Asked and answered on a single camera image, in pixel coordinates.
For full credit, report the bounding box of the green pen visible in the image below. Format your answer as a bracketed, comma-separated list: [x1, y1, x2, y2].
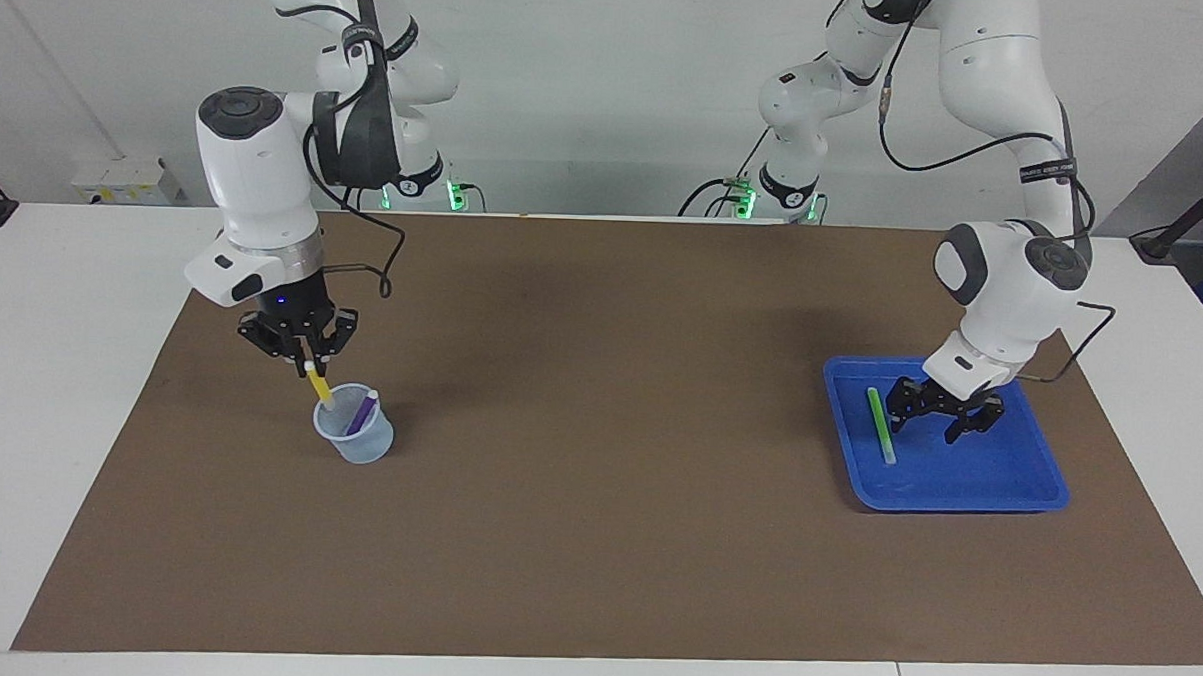
[863, 386, 901, 466]

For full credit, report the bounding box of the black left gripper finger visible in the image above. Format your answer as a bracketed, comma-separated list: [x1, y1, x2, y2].
[884, 376, 929, 436]
[943, 394, 1007, 447]

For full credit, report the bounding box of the brown table mat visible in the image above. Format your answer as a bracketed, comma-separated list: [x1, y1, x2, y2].
[10, 196, 1203, 676]

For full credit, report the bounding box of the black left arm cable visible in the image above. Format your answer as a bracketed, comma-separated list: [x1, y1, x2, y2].
[815, 0, 1128, 387]

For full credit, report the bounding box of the black stand with pole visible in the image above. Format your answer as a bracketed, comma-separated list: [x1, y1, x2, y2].
[1129, 154, 1203, 266]

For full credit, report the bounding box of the blue plastic tray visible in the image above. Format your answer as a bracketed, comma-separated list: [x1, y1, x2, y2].
[818, 353, 1075, 518]

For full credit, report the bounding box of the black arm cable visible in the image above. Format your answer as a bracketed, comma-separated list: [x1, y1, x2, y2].
[815, 0, 1128, 387]
[298, 117, 412, 300]

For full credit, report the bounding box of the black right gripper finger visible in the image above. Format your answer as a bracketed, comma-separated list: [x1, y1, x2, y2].
[309, 307, 359, 379]
[236, 311, 313, 375]

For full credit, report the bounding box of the yellow pen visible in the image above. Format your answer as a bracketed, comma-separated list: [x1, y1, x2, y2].
[302, 360, 338, 412]

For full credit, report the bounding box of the white box with yellow stickers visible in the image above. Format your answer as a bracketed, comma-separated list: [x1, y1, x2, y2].
[70, 152, 185, 207]

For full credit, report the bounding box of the translucent plastic cup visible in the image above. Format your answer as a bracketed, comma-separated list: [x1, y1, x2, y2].
[311, 381, 397, 466]

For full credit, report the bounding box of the purple pen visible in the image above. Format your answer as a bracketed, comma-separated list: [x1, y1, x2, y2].
[346, 388, 381, 438]

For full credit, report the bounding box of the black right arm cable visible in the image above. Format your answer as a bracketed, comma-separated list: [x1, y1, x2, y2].
[298, 117, 412, 300]

